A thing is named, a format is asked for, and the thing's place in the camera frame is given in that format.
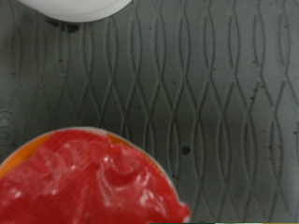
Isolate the white coffee pod red foil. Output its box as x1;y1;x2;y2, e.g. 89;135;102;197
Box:
0;126;192;224

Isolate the white mug green-taped handle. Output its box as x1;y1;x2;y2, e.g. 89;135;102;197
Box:
18;0;134;23

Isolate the white two-tier turntable shelf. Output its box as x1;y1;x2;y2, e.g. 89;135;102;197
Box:
0;0;299;224

